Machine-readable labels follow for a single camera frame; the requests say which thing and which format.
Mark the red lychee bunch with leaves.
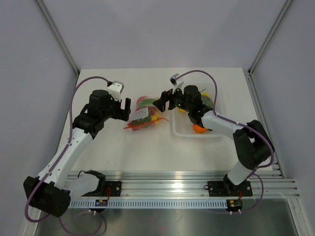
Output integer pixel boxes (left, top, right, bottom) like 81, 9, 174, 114
130, 97, 160, 128

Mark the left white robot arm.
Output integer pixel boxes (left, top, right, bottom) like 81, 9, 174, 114
23, 89, 131, 223

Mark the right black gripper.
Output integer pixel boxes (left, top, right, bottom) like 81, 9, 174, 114
154, 84, 192, 112

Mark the left aluminium frame post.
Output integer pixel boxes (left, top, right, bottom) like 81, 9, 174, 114
35, 0, 80, 77

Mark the green netted melon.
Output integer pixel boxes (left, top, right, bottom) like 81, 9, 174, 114
201, 95, 214, 109

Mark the orange tangerine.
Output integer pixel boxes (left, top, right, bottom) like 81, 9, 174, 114
193, 124, 208, 134

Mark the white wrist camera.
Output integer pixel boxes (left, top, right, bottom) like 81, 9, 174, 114
107, 81, 125, 102
170, 73, 185, 93

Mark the right aluminium frame post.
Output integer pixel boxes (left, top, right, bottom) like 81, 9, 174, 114
248, 0, 295, 76

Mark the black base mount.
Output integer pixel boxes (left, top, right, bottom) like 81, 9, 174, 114
78, 170, 122, 197
203, 175, 253, 197

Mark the yellow bell pepper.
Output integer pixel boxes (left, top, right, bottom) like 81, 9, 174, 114
151, 113, 165, 123

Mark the white plastic food tray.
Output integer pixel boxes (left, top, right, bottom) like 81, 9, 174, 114
170, 86, 223, 139

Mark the white slotted cable duct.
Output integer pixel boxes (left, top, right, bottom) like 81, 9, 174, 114
69, 198, 227, 209

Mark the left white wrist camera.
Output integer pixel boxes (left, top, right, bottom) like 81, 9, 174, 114
107, 81, 125, 102

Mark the aluminium mounting rail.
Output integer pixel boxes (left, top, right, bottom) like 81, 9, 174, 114
66, 171, 301, 199

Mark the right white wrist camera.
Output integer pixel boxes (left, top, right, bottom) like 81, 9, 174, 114
170, 73, 185, 93

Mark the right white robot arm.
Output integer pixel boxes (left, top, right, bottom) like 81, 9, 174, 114
153, 85, 275, 195

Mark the aluminium frame post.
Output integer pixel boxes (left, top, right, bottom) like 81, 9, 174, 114
248, 0, 295, 76
35, 0, 80, 77

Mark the clear zip top bag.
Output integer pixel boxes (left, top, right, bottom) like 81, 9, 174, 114
123, 95, 169, 132

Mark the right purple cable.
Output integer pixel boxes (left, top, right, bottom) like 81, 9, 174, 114
172, 70, 275, 213

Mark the purple cable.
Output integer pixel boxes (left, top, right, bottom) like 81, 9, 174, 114
172, 70, 275, 213
24, 76, 111, 233

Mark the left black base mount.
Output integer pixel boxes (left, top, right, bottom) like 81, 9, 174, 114
78, 170, 122, 197

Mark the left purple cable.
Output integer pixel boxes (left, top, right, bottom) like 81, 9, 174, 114
24, 76, 111, 233

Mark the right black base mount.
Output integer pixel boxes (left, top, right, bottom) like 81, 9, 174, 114
203, 175, 253, 197

